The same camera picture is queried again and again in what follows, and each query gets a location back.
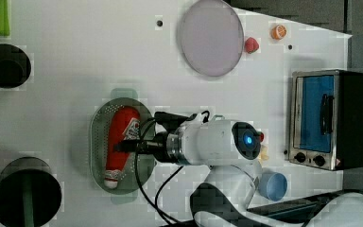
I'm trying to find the orange slice toy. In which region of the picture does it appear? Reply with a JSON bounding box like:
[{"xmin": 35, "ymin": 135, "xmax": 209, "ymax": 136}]
[{"xmin": 270, "ymin": 25, "xmax": 287, "ymax": 40}]

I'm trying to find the black cylinder with green stick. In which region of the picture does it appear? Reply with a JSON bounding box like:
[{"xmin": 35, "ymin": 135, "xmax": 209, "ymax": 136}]
[{"xmin": 0, "ymin": 157, "xmax": 62, "ymax": 227}]

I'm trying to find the red plush strawberry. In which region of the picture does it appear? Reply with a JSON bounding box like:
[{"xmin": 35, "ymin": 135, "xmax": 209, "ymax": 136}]
[{"xmin": 245, "ymin": 37, "xmax": 259, "ymax": 53}]

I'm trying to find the green plastic strainer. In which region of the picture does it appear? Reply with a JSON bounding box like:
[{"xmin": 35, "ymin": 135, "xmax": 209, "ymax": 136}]
[{"xmin": 90, "ymin": 88, "xmax": 156, "ymax": 204}]

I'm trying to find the blue cup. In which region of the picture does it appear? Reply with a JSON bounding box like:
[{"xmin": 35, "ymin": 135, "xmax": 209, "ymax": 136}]
[{"xmin": 259, "ymin": 172, "xmax": 287, "ymax": 201}]

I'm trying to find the round grey plate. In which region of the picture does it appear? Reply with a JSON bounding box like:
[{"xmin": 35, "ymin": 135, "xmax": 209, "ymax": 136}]
[{"xmin": 179, "ymin": 0, "xmax": 244, "ymax": 77}]

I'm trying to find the small red strawberry toy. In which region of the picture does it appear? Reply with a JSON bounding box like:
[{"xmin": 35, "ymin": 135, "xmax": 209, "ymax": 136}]
[{"xmin": 259, "ymin": 131, "xmax": 265, "ymax": 142}]

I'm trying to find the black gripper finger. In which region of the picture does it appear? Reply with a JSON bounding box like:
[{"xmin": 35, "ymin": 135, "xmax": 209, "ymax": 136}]
[{"xmin": 112, "ymin": 140, "xmax": 137, "ymax": 153}]

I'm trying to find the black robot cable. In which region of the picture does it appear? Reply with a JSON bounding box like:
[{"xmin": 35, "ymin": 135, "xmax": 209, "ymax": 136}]
[{"xmin": 134, "ymin": 110, "xmax": 211, "ymax": 225}]

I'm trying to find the black round container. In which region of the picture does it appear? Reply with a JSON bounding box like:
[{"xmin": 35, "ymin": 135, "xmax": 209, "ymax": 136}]
[{"xmin": 0, "ymin": 44, "xmax": 31, "ymax": 89}]

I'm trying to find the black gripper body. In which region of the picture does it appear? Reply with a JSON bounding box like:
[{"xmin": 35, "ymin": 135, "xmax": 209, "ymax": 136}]
[{"xmin": 137, "ymin": 132, "xmax": 170, "ymax": 163}]

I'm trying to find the red plush ketchup bottle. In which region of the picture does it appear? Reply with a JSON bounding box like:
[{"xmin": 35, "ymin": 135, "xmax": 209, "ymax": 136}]
[{"xmin": 103, "ymin": 106, "xmax": 142, "ymax": 189}]

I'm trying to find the silver toaster oven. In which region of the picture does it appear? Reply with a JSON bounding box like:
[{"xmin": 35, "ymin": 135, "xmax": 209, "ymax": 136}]
[{"xmin": 288, "ymin": 70, "xmax": 363, "ymax": 171}]

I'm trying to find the green mug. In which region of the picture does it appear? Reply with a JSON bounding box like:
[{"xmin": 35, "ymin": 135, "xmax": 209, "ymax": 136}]
[{"xmin": 211, "ymin": 114, "xmax": 225, "ymax": 121}]

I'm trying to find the plush peeled banana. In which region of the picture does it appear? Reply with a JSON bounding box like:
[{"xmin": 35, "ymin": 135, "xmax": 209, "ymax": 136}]
[{"xmin": 259, "ymin": 145, "xmax": 269, "ymax": 161}]

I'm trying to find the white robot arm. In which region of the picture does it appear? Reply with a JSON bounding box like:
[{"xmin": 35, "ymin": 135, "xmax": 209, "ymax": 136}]
[{"xmin": 113, "ymin": 112, "xmax": 363, "ymax": 227}]

